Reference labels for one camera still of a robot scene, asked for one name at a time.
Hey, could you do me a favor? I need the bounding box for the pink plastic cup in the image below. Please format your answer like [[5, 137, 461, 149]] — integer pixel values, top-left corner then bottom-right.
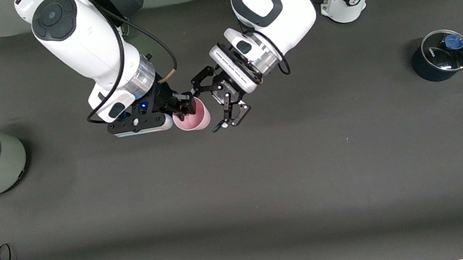
[[170, 96, 213, 134]]

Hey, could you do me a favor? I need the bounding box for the glass saucepan lid blue knob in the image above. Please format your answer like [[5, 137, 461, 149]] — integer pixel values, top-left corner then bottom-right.
[[419, 27, 463, 75]]

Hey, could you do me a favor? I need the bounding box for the dark blue saucepan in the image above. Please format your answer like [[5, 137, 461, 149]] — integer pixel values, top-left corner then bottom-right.
[[408, 27, 463, 85]]

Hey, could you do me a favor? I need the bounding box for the dark grey table cloth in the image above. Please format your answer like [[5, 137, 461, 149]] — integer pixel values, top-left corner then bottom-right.
[[0, 0, 463, 260]]

